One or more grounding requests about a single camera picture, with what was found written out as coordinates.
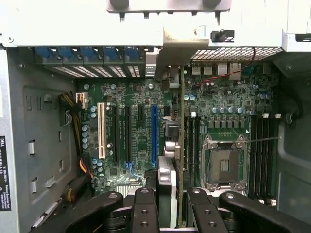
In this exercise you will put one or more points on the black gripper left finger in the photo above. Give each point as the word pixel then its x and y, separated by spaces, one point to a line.
pixel 145 213

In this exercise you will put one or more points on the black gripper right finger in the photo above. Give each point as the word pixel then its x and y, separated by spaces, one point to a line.
pixel 206 216

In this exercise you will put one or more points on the chipset heat sink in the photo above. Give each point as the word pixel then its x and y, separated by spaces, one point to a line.
pixel 130 189

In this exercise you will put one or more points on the metal socket cover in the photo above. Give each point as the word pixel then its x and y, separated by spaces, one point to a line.
pixel 226 188

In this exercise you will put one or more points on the CPU socket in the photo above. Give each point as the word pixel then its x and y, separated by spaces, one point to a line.
pixel 224 162

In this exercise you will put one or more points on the black RAM slot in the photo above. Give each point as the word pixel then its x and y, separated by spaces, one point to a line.
pixel 272 157
pixel 191 150
pixel 253 157
pixel 260 157
pixel 266 157
pixel 197 150

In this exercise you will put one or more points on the green motherboard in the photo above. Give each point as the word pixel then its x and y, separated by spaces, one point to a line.
pixel 145 136

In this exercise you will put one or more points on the blue expansion slot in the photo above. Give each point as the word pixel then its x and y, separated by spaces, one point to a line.
pixel 154 136

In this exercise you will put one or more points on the long black expansion slot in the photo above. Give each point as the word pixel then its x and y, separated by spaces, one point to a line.
pixel 128 133
pixel 115 133

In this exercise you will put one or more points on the white expansion slot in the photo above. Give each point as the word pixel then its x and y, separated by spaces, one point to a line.
pixel 101 131

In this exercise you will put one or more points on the thin locking lever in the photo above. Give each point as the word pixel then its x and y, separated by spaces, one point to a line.
pixel 264 140

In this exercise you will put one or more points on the short black expansion slot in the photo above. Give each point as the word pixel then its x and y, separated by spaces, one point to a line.
pixel 141 113
pixel 167 111

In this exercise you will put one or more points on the white power connector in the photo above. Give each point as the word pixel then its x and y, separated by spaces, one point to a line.
pixel 81 100

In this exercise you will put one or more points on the black power supply label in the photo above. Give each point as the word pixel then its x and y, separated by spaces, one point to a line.
pixel 5 170

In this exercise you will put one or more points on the blue card retention clip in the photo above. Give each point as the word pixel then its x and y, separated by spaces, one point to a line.
pixel 134 54
pixel 90 54
pixel 45 54
pixel 112 54
pixel 68 54

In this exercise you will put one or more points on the black case knob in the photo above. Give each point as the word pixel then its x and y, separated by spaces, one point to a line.
pixel 221 35

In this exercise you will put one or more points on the open black PC case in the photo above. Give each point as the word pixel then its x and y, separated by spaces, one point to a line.
pixel 73 29

